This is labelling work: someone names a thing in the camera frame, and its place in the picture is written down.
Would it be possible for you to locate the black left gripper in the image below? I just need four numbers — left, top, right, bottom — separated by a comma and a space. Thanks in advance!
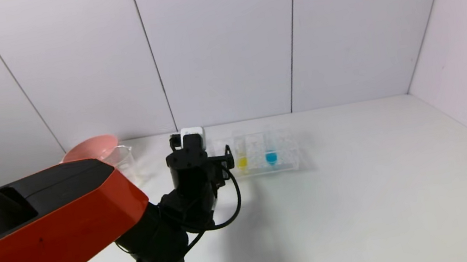
206, 144, 238, 189

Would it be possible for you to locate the test tube with yellow pigment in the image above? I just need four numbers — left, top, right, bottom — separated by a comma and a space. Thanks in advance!
231, 130, 252, 174

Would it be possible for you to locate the test tube with blue pigment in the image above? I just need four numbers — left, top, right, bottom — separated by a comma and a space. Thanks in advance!
261, 125, 281, 167

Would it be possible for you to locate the clear acrylic test tube rack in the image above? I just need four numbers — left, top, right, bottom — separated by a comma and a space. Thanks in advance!
211, 124, 304, 183

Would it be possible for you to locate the clear glass beaker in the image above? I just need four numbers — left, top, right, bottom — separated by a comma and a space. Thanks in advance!
100, 143, 144, 191

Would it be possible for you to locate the pink plastic bowl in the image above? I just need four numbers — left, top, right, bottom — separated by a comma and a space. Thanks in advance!
59, 132, 122, 166

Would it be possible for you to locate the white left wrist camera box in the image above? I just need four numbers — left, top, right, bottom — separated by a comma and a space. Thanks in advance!
169, 125, 208, 154

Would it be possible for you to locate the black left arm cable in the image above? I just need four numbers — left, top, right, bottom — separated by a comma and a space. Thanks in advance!
104, 163, 253, 262

